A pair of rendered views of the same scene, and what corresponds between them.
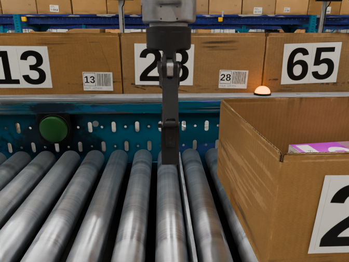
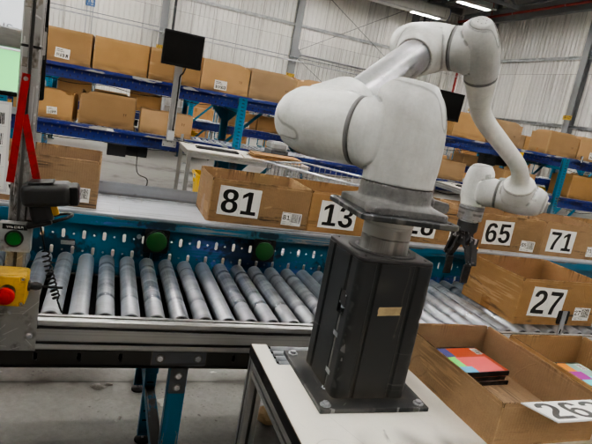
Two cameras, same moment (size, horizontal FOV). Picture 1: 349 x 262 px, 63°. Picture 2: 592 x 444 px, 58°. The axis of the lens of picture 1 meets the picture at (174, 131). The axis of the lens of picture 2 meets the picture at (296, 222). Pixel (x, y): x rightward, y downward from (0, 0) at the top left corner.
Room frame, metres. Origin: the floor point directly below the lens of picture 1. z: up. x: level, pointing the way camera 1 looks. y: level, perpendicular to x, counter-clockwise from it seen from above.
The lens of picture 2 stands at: (-1.17, 1.21, 1.34)
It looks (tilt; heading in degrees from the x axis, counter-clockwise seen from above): 12 degrees down; 342
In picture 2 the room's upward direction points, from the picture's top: 11 degrees clockwise
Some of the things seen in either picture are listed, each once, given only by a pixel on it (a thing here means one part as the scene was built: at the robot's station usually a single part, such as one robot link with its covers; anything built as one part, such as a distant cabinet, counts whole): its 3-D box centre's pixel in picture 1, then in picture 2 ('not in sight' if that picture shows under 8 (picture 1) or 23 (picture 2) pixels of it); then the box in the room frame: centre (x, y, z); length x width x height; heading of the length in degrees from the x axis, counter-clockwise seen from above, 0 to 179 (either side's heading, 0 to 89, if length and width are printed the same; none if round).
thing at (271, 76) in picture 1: (307, 60); (488, 226); (0.96, -0.44, 0.96); 0.39 x 0.29 x 0.17; 93
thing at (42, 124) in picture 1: (53, 129); not in sight; (0.70, 0.32, 0.81); 0.07 x 0.01 x 0.07; 93
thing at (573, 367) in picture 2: not in sight; (571, 376); (-0.13, 0.02, 0.78); 0.19 x 0.14 x 0.02; 93
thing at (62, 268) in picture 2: not in sight; (58, 284); (0.42, 1.37, 0.72); 0.52 x 0.05 x 0.05; 3
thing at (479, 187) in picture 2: not in sight; (481, 185); (0.49, 0.00, 1.19); 0.13 x 0.11 x 0.16; 41
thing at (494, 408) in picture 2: not in sight; (489, 376); (-0.18, 0.33, 0.80); 0.38 x 0.28 x 0.10; 4
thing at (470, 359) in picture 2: not in sight; (462, 361); (-0.09, 0.35, 0.79); 0.19 x 0.14 x 0.02; 98
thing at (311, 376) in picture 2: not in sight; (366, 315); (-0.13, 0.67, 0.91); 0.26 x 0.26 x 0.33; 2
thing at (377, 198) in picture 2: not in sight; (402, 197); (-0.14, 0.65, 1.20); 0.22 x 0.18 x 0.06; 88
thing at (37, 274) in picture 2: not in sight; (33, 283); (0.42, 1.44, 0.72); 0.52 x 0.05 x 0.05; 3
